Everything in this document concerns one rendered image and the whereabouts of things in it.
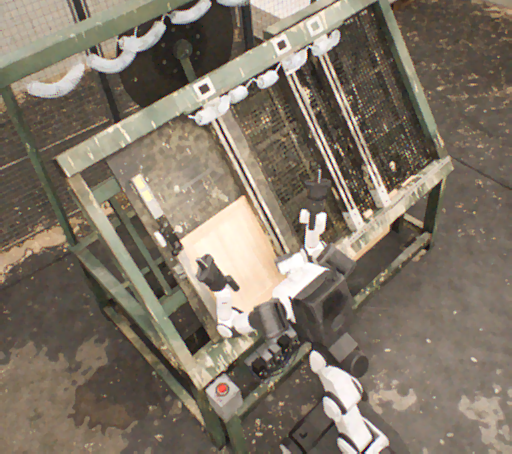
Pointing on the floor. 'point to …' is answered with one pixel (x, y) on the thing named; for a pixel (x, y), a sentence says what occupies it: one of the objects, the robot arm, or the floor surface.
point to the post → (236, 435)
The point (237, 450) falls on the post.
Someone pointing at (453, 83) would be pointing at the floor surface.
